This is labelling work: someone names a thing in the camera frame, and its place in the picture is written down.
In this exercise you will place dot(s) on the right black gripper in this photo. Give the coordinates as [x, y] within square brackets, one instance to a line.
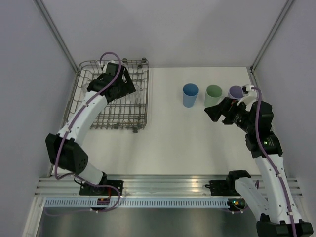
[228, 105]

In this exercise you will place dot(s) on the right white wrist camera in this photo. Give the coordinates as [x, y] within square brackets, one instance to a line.
[249, 95]

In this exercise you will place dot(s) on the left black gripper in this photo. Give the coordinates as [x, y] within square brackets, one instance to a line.
[128, 88]

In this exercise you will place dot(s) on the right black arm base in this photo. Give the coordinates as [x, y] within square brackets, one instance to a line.
[220, 188]

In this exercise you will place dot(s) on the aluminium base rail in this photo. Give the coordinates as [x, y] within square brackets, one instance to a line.
[136, 186]

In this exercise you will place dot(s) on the white slotted cable duct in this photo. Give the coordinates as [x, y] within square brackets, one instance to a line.
[140, 202]

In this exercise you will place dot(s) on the blue plastic cup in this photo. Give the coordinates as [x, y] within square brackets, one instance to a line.
[190, 93]

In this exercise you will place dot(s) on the purple plastic cup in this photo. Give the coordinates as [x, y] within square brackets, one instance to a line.
[235, 92]

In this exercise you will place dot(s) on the grey wire dish rack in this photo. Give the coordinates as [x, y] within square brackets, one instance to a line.
[122, 113]

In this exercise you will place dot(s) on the clear glass cup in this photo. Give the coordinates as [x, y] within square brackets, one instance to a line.
[138, 94]
[85, 88]

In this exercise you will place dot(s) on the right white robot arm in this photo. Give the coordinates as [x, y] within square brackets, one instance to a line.
[276, 214]

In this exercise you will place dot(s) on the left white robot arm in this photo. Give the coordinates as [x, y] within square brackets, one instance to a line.
[65, 148]

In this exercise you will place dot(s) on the left aluminium frame post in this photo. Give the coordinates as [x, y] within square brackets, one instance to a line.
[55, 32]

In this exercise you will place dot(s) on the aluminium frame post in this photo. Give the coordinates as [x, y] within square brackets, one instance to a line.
[277, 24]
[55, 32]

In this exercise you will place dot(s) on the right aluminium frame post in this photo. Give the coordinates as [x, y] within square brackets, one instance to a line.
[277, 24]

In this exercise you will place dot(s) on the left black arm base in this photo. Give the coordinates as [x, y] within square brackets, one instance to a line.
[88, 190]

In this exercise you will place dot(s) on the green plastic cup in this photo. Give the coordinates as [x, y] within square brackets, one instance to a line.
[212, 95]

